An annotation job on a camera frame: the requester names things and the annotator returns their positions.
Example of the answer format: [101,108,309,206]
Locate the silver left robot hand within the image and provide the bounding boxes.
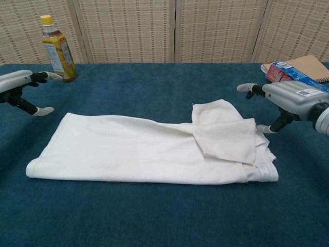
[0,69,64,117]

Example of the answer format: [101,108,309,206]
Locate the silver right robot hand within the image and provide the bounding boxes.
[236,81,329,135]

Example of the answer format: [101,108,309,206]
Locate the white T-shirt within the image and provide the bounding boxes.
[25,99,280,185]

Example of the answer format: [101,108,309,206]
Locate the blue cookie box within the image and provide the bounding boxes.
[266,61,329,93]

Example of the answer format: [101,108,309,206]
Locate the brown spiral notebook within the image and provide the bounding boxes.
[260,54,329,84]

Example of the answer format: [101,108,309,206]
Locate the tea bottle with yellow cap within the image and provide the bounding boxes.
[40,14,78,83]

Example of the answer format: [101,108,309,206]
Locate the woven bamboo folding screen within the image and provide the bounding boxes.
[0,0,329,65]

